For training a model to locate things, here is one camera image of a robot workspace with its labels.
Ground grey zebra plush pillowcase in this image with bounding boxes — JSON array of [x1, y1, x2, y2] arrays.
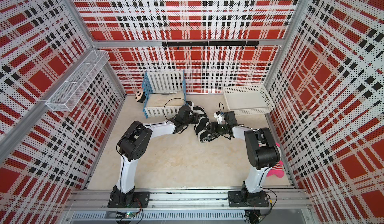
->
[[188, 104, 217, 143]]

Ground white plastic basket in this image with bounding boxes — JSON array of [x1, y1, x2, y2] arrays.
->
[[222, 84, 276, 116]]

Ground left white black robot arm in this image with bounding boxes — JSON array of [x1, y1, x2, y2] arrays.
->
[[109, 105, 207, 208]]

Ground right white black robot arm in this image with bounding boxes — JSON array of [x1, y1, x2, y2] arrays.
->
[[198, 111, 281, 207]]

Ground blue white toy crib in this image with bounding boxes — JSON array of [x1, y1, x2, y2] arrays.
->
[[142, 71, 187, 118]]

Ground panda plush toy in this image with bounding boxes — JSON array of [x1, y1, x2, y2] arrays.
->
[[135, 88, 147, 103]]

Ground white pink plush doll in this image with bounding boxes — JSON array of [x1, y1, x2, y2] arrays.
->
[[267, 159, 285, 179]]

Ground green circuit board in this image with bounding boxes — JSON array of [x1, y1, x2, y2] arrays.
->
[[116, 212, 138, 219]]

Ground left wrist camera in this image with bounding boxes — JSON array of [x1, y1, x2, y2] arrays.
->
[[186, 101, 195, 108]]

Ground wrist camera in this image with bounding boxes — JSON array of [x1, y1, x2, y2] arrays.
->
[[214, 111, 226, 125], [186, 101, 195, 108]]

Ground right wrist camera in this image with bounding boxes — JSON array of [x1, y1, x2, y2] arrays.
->
[[214, 111, 226, 125]]

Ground black hook rail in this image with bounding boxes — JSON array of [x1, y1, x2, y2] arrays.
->
[[162, 41, 260, 48]]

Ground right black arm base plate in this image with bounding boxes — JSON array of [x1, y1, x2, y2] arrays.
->
[[228, 191, 270, 208]]

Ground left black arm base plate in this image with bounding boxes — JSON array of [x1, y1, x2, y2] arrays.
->
[[108, 190, 151, 208]]

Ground white wire mesh shelf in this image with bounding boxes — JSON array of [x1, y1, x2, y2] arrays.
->
[[46, 49, 110, 112]]

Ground aluminium mounting rail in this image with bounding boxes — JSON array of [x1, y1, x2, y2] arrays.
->
[[59, 187, 317, 224]]

